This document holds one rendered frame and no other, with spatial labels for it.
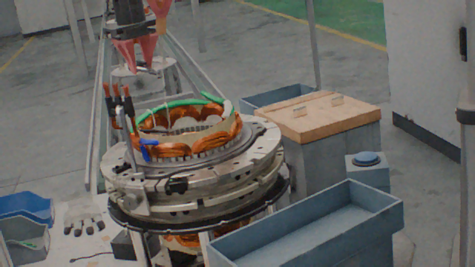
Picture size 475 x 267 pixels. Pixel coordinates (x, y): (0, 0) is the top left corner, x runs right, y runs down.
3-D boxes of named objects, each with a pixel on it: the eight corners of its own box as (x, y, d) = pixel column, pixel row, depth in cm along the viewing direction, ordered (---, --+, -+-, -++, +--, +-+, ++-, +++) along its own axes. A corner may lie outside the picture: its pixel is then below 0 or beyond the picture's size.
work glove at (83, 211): (67, 203, 157) (64, 196, 156) (105, 194, 159) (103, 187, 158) (61, 242, 134) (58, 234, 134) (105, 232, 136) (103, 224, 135)
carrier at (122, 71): (116, 66, 337) (107, 18, 326) (178, 55, 336) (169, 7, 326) (105, 81, 300) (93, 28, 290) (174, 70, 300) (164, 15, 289)
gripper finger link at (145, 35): (119, 73, 108) (110, 28, 104) (151, 64, 111) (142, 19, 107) (132, 78, 102) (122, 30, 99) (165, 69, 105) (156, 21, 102)
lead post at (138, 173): (133, 182, 84) (116, 110, 80) (134, 175, 86) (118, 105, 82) (145, 179, 84) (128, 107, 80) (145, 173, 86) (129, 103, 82)
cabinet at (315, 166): (271, 224, 128) (256, 120, 119) (338, 199, 134) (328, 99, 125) (314, 261, 111) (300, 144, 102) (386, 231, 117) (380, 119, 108)
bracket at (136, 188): (138, 208, 86) (130, 178, 84) (156, 210, 84) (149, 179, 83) (130, 213, 84) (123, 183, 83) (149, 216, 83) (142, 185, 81)
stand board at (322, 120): (254, 120, 119) (253, 110, 119) (328, 99, 126) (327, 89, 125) (300, 144, 102) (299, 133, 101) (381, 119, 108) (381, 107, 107)
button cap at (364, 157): (355, 165, 91) (355, 160, 91) (353, 156, 95) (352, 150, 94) (378, 163, 90) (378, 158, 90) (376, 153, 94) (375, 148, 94)
